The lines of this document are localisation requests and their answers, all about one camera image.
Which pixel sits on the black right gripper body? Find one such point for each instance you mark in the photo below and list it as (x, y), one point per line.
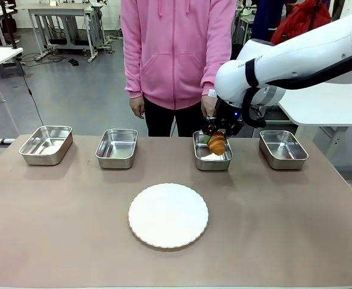
(225, 113)

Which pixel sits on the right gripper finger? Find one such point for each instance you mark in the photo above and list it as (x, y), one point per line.
(208, 128)
(233, 128)

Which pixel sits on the golden brown croissant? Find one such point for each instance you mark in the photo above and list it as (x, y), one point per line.
(217, 143)

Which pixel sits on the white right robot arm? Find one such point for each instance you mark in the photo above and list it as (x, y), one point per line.
(299, 57)

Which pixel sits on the person's right forearm pink sleeve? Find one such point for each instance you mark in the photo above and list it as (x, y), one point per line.
(133, 72)

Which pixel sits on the person's left forearm pink sleeve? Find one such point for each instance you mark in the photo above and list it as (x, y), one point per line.
(215, 69)

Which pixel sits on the rectangular stainless steel container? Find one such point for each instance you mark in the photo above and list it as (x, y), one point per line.
(203, 159)
(46, 144)
(283, 149)
(117, 149)

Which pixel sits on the person's left hand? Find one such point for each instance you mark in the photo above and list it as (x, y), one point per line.
(207, 105)

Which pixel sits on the person's right hand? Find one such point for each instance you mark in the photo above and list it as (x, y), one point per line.
(137, 107)

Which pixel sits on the white power strip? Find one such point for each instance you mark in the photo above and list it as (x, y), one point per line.
(2, 141)

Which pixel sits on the black trousers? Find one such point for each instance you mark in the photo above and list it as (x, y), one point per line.
(161, 120)

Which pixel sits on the black clamp stand pole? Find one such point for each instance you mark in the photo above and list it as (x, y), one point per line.
(9, 27)

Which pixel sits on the person in pink hoodie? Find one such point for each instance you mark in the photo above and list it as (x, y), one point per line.
(176, 54)

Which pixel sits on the black foot pedal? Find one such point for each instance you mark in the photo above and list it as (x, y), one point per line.
(73, 62)

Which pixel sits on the blue garment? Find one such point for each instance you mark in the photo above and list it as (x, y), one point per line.
(262, 24)

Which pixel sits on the white scalloped round plate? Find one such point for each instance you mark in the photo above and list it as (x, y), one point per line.
(168, 215)

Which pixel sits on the large white side table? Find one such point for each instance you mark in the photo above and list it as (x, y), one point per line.
(329, 102)

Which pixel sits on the grey metal workbench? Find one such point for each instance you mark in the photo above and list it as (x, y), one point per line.
(61, 18)

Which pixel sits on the red jacket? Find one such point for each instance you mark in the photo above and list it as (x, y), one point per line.
(296, 21)

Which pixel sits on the black camera stand pole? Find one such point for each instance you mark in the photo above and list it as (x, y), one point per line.
(313, 15)

